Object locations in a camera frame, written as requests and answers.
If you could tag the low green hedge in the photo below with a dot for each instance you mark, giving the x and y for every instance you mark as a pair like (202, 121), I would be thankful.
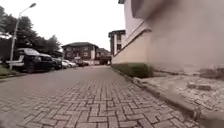
(133, 69)

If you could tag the building with dark roof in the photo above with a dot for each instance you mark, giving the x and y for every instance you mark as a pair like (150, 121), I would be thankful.
(116, 41)

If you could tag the red brick building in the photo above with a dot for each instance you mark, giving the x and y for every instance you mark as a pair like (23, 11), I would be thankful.
(80, 51)

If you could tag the grey brick paved road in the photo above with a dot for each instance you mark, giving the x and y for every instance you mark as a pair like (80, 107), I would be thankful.
(83, 96)

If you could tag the row of parked cars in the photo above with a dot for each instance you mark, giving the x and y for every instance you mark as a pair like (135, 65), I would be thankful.
(68, 63)

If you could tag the grey concrete kerb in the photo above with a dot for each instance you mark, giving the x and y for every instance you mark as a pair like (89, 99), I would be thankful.
(166, 95)

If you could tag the beige building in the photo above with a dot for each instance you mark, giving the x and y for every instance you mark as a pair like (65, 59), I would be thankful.
(173, 33)

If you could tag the dark van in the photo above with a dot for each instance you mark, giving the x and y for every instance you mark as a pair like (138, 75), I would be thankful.
(28, 60)

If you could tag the group of trees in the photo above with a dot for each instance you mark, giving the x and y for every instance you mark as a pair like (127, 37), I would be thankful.
(30, 36)

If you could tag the pale gravel strip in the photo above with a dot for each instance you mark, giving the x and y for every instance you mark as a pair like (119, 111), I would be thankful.
(196, 88)

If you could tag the street lamp pole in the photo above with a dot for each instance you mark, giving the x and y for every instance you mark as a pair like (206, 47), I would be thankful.
(13, 40)

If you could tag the grass patch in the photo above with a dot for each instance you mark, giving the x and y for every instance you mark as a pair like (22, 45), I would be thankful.
(6, 71)

